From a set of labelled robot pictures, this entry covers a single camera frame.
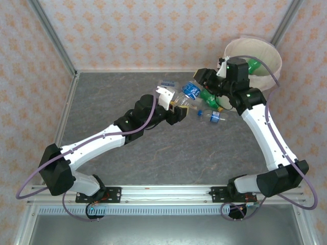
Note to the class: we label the clear square bottle beige cap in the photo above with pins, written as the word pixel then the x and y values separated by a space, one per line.
pixel 194 102

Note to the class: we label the blue label bottle white cap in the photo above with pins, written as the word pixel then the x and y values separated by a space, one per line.
pixel 191 89

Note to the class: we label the green plastic bottle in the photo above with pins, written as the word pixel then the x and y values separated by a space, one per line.
pixel 210 99
pixel 254 67

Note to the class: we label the clear bottle blue cap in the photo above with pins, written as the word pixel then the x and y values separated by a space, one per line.
pixel 215 117

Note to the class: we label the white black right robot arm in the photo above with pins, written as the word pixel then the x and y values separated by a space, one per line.
pixel 263 132

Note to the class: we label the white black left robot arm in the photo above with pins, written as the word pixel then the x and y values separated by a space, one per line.
pixel 89 145

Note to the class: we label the white waste bin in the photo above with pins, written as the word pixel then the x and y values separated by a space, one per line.
pixel 255 37

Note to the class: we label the grey metal sheet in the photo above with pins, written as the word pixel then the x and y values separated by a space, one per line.
pixel 153 229

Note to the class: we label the aluminium back frame rail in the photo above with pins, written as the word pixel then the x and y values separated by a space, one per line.
pixel 143 70

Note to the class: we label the aluminium frame corner post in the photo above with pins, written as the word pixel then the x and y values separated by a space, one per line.
pixel 51 35
pixel 286 23

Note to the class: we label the aluminium side frame rail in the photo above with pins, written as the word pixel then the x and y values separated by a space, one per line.
pixel 65 112

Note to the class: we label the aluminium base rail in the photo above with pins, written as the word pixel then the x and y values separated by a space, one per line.
pixel 166 194

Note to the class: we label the aluminium frame leg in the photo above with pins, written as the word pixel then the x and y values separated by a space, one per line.
pixel 305 227
pixel 25 227

